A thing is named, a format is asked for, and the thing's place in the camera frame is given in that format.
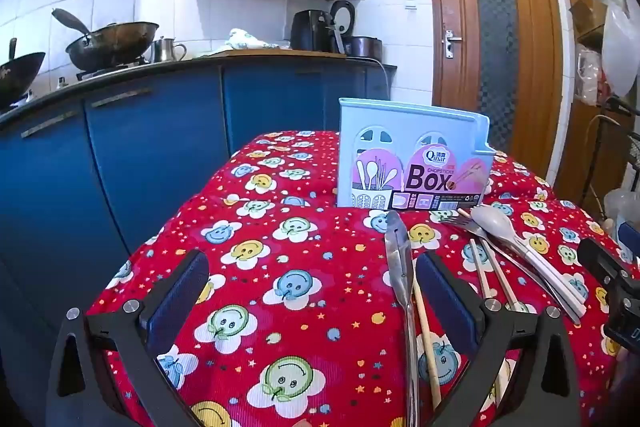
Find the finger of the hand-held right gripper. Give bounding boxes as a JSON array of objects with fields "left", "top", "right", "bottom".
[{"left": 577, "top": 237, "right": 632, "bottom": 290}]

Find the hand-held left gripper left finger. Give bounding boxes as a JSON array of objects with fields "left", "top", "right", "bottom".
[{"left": 45, "top": 249, "right": 211, "bottom": 427}]

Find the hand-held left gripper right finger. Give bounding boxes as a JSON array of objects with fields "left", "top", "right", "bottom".
[{"left": 415, "top": 252, "right": 583, "bottom": 427}]

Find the stainless steel knife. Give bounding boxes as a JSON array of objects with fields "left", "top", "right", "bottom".
[{"left": 384, "top": 211, "right": 420, "bottom": 427}]

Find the stainless steel fork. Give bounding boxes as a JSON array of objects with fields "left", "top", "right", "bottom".
[{"left": 442, "top": 214, "right": 582, "bottom": 324}]

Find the white plastic spoon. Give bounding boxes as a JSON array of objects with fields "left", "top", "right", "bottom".
[{"left": 471, "top": 205, "right": 589, "bottom": 314}]

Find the light blue utensil box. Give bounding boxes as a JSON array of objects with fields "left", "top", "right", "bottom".
[{"left": 336, "top": 98, "right": 497, "bottom": 212}]

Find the wooden chopstick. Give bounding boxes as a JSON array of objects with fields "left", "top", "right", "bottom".
[
  {"left": 456, "top": 208, "right": 522, "bottom": 314},
  {"left": 468, "top": 239, "right": 497, "bottom": 301},
  {"left": 413, "top": 279, "right": 443, "bottom": 411}
]

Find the red smiley printed tablecloth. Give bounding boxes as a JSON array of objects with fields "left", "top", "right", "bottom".
[{"left": 85, "top": 129, "right": 636, "bottom": 427}]

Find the wooden shelf unit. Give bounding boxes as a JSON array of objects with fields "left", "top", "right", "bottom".
[{"left": 549, "top": 0, "right": 640, "bottom": 219}]

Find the blue base cabinet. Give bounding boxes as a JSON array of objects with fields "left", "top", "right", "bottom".
[{"left": 0, "top": 56, "right": 399, "bottom": 358}]

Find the white container on shelf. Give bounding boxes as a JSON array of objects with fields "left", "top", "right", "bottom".
[{"left": 574, "top": 47, "right": 602, "bottom": 106}]

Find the white plastic bag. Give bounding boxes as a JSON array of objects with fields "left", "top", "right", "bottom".
[{"left": 601, "top": 0, "right": 640, "bottom": 98}]

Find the wooden door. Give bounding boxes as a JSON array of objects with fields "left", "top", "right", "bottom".
[{"left": 421, "top": 0, "right": 564, "bottom": 194}]

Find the gas stove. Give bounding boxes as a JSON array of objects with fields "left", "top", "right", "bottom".
[{"left": 75, "top": 57, "right": 152, "bottom": 82}]

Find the steel jug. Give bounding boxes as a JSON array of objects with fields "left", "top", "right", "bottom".
[{"left": 151, "top": 37, "right": 187, "bottom": 64}]

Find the large steel wok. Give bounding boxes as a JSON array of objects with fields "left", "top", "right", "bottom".
[{"left": 51, "top": 8, "right": 161, "bottom": 72}]

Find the wooden cutting board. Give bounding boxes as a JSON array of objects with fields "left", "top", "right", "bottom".
[{"left": 206, "top": 48, "right": 347, "bottom": 59}]

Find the patterned kitchen cloth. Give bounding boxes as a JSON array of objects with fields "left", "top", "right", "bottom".
[{"left": 223, "top": 28, "right": 282, "bottom": 52}]

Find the rice cooker with open lid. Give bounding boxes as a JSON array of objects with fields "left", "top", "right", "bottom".
[{"left": 329, "top": 0, "right": 384, "bottom": 58}]

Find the black wok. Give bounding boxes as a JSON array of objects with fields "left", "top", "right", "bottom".
[{"left": 0, "top": 38, "right": 47, "bottom": 108}]

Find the black air fryer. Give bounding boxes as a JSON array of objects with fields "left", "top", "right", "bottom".
[{"left": 289, "top": 9, "right": 333, "bottom": 53}]

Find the white power cord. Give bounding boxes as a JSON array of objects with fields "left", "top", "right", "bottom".
[{"left": 374, "top": 57, "right": 392, "bottom": 102}]

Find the metal door handle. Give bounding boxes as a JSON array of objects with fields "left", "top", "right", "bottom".
[{"left": 443, "top": 29, "right": 464, "bottom": 59}]

